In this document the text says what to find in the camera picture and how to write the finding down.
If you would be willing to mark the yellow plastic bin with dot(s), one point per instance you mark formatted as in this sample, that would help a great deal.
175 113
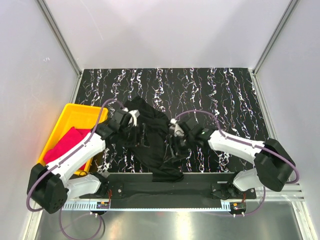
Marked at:
80 117

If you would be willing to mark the aluminium frame rail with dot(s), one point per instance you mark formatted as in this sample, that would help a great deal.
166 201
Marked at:
289 193

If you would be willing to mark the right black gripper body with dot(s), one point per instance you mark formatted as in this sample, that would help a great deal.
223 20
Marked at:
181 144

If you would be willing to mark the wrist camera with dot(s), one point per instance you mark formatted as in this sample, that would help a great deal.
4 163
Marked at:
133 119
174 129

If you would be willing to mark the black t shirt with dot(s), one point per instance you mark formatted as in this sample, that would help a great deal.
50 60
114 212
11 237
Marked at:
153 157

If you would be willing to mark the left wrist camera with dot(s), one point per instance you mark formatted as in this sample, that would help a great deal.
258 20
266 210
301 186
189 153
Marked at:
133 119

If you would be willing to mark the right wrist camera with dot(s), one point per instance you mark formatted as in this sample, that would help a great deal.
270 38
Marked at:
174 129

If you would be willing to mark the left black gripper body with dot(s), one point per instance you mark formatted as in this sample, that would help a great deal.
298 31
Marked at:
129 136

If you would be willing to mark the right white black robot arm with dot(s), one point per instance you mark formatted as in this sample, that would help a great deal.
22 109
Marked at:
272 166

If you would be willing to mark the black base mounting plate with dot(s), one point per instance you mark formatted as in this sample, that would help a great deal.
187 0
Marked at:
139 187

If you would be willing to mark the white slotted cable duct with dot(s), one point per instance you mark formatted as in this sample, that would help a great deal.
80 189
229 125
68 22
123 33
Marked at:
117 206

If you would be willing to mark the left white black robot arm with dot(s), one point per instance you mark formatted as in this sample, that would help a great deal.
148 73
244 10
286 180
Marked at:
52 185

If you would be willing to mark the red t shirt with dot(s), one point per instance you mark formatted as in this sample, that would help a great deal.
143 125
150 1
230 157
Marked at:
66 143

